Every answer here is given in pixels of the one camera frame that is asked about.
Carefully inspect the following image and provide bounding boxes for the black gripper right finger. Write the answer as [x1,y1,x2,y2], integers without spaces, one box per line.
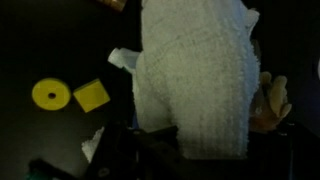
[248,121,320,180]

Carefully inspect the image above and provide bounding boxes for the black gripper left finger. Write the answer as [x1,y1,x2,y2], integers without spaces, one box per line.
[84,121,183,180]

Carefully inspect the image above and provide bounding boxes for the brown plush toy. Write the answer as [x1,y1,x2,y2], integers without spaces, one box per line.
[249,70,293,133]

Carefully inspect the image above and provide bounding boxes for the yellow square block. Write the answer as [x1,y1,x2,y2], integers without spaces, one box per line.
[72,78,111,114]

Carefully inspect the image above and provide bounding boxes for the white terry towel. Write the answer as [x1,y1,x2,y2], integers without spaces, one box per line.
[81,0,262,164]

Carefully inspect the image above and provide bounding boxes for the yellow disc with hole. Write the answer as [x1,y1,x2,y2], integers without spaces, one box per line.
[31,77,72,111]

